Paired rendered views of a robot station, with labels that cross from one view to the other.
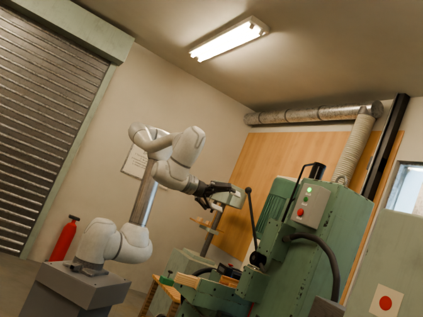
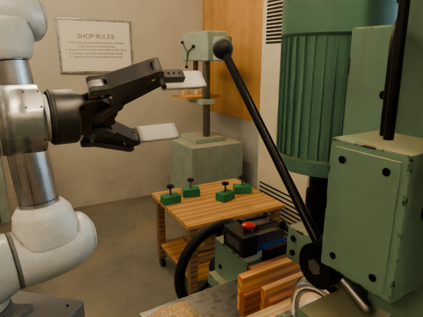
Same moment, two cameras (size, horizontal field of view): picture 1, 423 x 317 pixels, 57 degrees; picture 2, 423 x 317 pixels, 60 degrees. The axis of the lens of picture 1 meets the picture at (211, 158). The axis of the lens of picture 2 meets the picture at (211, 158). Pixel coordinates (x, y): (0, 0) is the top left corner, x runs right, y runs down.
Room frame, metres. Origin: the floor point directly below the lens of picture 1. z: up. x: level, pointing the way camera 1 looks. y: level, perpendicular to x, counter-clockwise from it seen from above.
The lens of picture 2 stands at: (1.26, -0.17, 1.38)
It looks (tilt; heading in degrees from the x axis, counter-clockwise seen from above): 15 degrees down; 356
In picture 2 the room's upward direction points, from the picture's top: straight up
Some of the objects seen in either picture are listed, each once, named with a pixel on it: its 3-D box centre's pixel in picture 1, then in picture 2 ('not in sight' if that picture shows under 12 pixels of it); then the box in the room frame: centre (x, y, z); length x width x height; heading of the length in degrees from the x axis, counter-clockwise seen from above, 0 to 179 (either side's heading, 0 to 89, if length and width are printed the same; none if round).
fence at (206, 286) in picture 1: (252, 300); not in sight; (1.83, -0.42, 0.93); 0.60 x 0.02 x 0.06; 117
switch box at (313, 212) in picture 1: (310, 205); not in sight; (1.52, -0.43, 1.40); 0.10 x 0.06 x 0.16; 27
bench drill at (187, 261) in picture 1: (204, 253); (207, 131); (4.29, -0.32, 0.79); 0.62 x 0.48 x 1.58; 26
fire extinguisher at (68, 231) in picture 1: (63, 242); not in sight; (4.40, 1.13, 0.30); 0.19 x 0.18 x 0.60; 24
